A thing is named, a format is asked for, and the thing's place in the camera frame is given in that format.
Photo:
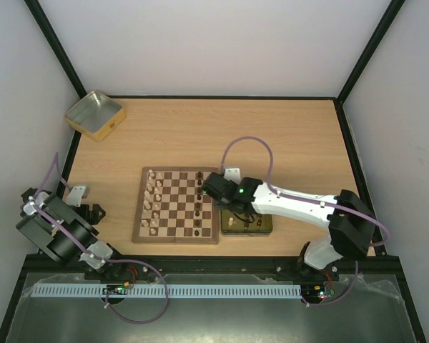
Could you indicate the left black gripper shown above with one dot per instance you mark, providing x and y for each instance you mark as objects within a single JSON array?
[{"x": 94, "y": 219}]

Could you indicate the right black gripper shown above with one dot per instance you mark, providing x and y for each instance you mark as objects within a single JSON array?
[{"x": 214, "y": 186}]

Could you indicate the gold tin lid tray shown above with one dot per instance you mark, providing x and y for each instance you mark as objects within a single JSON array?
[{"x": 255, "y": 225}]

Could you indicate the wooden chess board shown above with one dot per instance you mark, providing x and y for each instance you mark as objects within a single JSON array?
[{"x": 173, "y": 209}]

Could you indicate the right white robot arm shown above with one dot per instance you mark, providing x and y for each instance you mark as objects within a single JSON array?
[{"x": 346, "y": 218}]

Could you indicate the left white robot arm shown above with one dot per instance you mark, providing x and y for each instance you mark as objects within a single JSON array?
[{"x": 65, "y": 236}]

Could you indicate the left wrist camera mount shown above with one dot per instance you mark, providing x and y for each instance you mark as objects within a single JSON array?
[{"x": 76, "y": 194}]

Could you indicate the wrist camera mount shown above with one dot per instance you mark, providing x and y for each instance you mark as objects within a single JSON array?
[
  {"x": 76, "y": 194},
  {"x": 233, "y": 174}
]

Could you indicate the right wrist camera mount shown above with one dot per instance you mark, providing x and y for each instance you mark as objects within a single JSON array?
[{"x": 233, "y": 174}]

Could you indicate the black metal frame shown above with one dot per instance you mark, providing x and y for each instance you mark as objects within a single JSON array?
[{"x": 382, "y": 264}]

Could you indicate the grey slotted cable duct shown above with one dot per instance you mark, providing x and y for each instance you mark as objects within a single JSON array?
[{"x": 173, "y": 291}]

